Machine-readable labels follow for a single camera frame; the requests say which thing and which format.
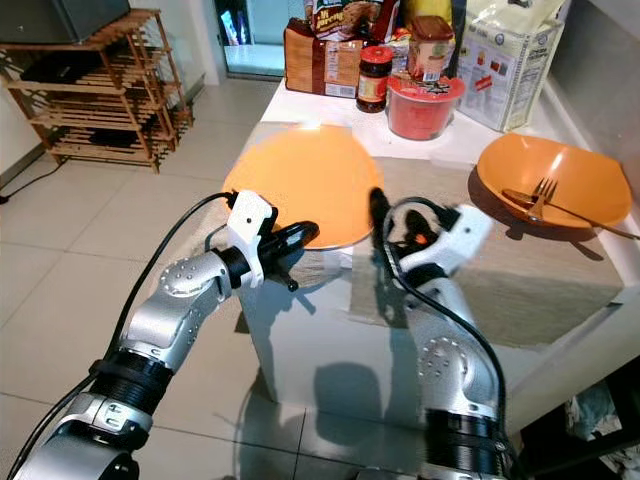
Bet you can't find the yellow food pack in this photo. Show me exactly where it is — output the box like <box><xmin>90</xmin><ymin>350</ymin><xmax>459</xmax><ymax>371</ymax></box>
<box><xmin>402</xmin><ymin>0</ymin><xmax>455</xmax><ymax>25</ymax></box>

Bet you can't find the orange plastic plate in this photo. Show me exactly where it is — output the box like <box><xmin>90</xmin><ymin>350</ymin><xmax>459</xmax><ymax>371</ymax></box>
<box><xmin>223</xmin><ymin>123</ymin><xmax>385</xmax><ymax>251</ymax></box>

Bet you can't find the wooden slatted shelf rack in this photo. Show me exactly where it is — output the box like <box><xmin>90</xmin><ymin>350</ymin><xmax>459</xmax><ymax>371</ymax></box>
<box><xmin>0</xmin><ymin>8</ymin><xmax>195</xmax><ymax>172</ymax></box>

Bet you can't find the white printed food carton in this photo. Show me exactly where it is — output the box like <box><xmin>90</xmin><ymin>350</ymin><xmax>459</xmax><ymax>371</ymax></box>
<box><xmin>456</xmin><ymin>0</ymin><xmax>566</xmax><ymax>134</ymax></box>

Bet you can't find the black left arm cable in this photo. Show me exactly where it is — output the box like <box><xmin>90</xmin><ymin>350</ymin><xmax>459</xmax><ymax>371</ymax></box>
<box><xmin>5</xmin><ymin>190</ymin><xmax>243</xmax><ymax>480</ymax></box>

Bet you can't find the orange plastic bowl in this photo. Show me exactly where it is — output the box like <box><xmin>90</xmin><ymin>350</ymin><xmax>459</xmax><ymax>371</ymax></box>
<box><xmin>476</xmin><ymin>132</ymin><xmax>633</xmax><ymax>231</ymax></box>

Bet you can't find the printed snack bag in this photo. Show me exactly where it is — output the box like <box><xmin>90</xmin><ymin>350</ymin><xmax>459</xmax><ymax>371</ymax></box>
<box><xmin>304</xmin><ymin>0</ymin><xmax>401</xmax><ymax>43</ymax></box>

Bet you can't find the brown cardboard food box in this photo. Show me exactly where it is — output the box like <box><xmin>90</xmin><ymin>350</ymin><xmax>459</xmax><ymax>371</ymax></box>
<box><xmin>283</xmin><ymin>22</ymin><xmax>363</xmax><ymax>99</ymax></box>

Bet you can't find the black floor power cord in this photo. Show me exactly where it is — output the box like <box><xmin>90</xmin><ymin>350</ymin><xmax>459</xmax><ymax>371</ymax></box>
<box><xmin>0</xmin><ymin>152</ymin><xmax>73</xmax><ymax>191</ymax></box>

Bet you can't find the metal fork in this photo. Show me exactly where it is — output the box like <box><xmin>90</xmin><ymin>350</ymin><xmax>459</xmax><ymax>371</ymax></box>
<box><xmin>530</xmin><ymin>177</ymin><xmax>559</xmax><ymax>221</ymax></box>

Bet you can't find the black box appliance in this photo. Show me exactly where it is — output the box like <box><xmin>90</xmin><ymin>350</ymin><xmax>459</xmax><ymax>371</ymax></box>
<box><xmin>0</xmin><ymin>0</ymin><xmax>133</xmax><ymax>46</ymax></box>

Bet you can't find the dark jar with red lid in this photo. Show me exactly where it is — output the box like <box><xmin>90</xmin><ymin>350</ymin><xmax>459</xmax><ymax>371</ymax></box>
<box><xmin>356</xmin><ymin>45</ymin><xmax>394</xmax><ymax>114</ymax></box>

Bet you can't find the jar with brown lid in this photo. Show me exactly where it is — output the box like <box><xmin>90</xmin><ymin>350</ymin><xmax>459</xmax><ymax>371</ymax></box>
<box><xmin>406</xmin><ymin>14</ymin><xmax>457</xmax><ymax>82</ymax></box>

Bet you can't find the brown spoon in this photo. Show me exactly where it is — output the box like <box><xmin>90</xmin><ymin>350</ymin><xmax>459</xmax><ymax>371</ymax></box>
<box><xmin>502</xmin><ymin>187</ymin><xmax>640</xmax><ymax>241</ymax></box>

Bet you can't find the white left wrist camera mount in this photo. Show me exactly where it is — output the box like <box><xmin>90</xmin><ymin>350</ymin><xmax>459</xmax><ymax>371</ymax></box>
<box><xmin>227</xmin><ymin>189</ymin><xmax>279</xmax><ymax>290</ymax></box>

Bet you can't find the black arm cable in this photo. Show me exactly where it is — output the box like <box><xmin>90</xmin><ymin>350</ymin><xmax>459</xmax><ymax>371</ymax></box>
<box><xmin>5</xmin><ymin>190</ymin><xmax>243</xmax><ymax>480</ymax></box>
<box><xmin>384</xmin><ymin>197</ymin><xmax>513</xmax><ymax>441</ymax></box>

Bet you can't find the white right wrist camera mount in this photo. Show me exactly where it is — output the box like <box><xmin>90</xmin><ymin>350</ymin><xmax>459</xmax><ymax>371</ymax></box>
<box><xmin>405</xmin><ymin>204</ymin><xmax>497</xmax><ymax>283</ymax></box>

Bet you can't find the glass door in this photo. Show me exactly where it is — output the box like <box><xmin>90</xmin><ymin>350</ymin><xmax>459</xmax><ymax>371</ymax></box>
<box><xmin>216</xmin><ymin>0</ymin><xmax>306</xmax><ymax>79</ymax></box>

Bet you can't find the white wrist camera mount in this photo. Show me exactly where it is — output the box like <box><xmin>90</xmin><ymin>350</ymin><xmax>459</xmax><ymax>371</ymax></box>
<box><xmin>227</xmin><ymin>189</ymin><xmax>279</xmax><ymax>290</ymax></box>
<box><xmin>405</xmin><ymin>204</ymin><xmax>497</xmax><ymax>283</ymax></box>

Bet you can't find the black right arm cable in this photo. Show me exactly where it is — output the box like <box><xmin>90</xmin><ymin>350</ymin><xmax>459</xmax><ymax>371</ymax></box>
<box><xmin>384</xmin><ymin>197</ymin><xmax>513</xmax><ymax>441</ymax></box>

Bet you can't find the red lidded plastic container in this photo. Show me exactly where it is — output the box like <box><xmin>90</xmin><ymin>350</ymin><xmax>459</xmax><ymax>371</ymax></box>
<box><xmin>386</xmin><ymin>73</ymin><xmax>468</xmax><ymax>142</ymax></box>

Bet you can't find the white table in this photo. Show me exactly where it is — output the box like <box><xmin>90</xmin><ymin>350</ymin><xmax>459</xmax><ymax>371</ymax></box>
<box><xmin>232</xmin><ymin>78</ymin><xmax>640</xmax><ymax>437</ymax></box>

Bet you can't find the dark clutter pile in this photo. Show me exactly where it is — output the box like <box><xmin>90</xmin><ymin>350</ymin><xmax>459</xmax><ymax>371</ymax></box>
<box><xmin>510</xmin><ymin>380</ymin><xmax>640</xmax><ymax>480</ymax></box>

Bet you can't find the flat black item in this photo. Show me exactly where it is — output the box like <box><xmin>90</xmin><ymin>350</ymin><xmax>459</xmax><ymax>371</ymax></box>
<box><xmin>20</xmin><ymin>50</ymin><xmax>106</xmax><ymax>85</ymax></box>

